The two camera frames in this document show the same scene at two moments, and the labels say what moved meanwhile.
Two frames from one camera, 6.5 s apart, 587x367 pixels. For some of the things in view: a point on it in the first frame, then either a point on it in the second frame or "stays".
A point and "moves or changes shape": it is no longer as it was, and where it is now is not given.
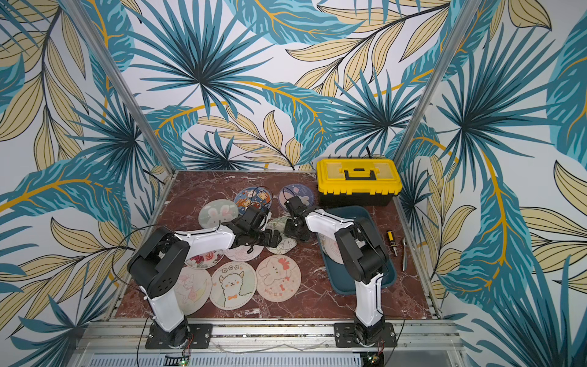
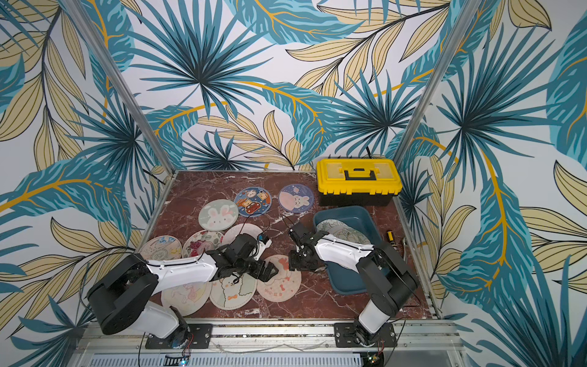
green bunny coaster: x=213 y=212 stays
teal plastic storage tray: x=338 y=279 stays
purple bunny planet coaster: x=303 y=192 stays
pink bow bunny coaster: x=278 y=278 stays
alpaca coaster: x=232 y=285 stays
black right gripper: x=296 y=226 to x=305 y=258
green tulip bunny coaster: x=286 y=245 moves or changes shape
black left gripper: x=267 y=241 to x=258 y=273
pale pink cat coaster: x=192 y=289 stays
